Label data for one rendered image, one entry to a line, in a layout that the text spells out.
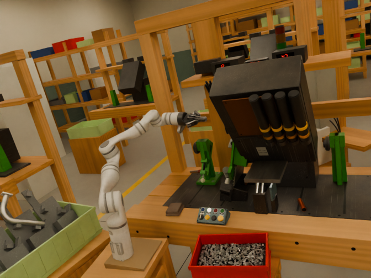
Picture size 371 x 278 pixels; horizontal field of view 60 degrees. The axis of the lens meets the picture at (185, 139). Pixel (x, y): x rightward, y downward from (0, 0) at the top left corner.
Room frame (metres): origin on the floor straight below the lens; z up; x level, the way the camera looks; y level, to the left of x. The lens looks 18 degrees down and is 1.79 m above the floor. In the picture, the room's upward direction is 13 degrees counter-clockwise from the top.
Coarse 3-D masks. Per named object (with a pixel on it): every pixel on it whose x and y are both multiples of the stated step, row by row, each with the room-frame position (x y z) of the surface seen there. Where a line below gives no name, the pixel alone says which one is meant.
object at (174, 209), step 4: (172, 204) 1.59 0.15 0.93; (176, 204) 1.58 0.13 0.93; (180, 204) 1.57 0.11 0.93; (168, 208) 1.55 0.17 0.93; (172, 208) 1.54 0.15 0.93; (176, 208) 1.53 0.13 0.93; (180, 208) 1.55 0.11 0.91; (168, 212) 1.52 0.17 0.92; (172, 212) 1.51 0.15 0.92; (176, 212) 1.50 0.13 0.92; (180, 212) 1.52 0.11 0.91
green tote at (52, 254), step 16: (80, 208) 1.78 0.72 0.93; (80, 224) 1.61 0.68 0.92; (96, 224) 1.69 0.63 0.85; (48, 240) 1.45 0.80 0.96; (64, 240) 1.51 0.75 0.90; (80, 240) 1.58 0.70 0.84; (32, 256) 1.37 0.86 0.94; (48, 256) 1.42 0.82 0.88; (64, 256) 1.49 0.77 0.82; (16, 272) 1.29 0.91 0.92; (32, 272) 1.34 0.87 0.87; (48, 272) 1.40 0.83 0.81
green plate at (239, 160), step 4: (232, 144) 1.51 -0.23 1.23; (232, 148) 1.51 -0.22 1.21; (236, 148) 1.51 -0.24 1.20; (232, 152) 1.51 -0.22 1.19; (236, 152) 1.51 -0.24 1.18; (232, 156) 1.51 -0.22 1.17; (236, 156) 1.51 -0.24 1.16; (240, 156) 1.50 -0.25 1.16; (232, 160) 1.51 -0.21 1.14; (236, 160) 1.52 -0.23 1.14; (240, 160) 1.51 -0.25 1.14; (244, 160) 1.50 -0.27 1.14; (232, 164) 1.52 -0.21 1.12; (236, 164) 1.52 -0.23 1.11; (240, 164) 1.51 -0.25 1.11; (244, 164) 1.50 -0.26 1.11
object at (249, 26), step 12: (360, 0) 7.56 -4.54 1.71; (348, 12) 7.27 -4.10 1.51; (240, 24) 8.60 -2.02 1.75; (252, 24) 8.43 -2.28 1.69; (264, 24) 8.25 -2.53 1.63; (276, 24) 8.08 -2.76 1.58; (288, 24) 7.90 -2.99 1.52; (348, 24) 7.37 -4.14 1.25; (288, 36) 7.99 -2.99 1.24; (324, 48) 7.64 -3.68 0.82; (348, 48) 7.37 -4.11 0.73; (348, 72) 7.30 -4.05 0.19
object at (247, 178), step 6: (258, 162) 1.45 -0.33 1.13; (264, 162) 1.43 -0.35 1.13; (270, 162) 1.42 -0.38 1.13; (276, 162) 1.40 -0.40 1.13; (282, 162) 1.39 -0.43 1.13; (252, 168) 1.40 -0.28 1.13; (258, 168) 1.38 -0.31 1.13; (264, 168) 1.37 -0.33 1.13; (270, 168) 1.35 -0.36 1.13; (276, 168) 1.34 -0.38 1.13; (282, 168) 1.33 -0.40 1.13; (246, 174) 1.35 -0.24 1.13; (252, 174) 1.33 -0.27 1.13; (258, 174) 1.32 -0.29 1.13; (264, 174) 1.31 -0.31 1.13; (270, 174) 1.29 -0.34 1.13; (276, 174) 1.28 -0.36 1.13; (282, 174) 1.28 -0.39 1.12; (246, 180) 1.30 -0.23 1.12; (252, 180) 1.29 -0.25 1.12; (258, 180) 1.27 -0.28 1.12; (264, 180) 1.26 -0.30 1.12; (270, 180) 1.25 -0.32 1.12; (276, 180) 1.24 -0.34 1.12
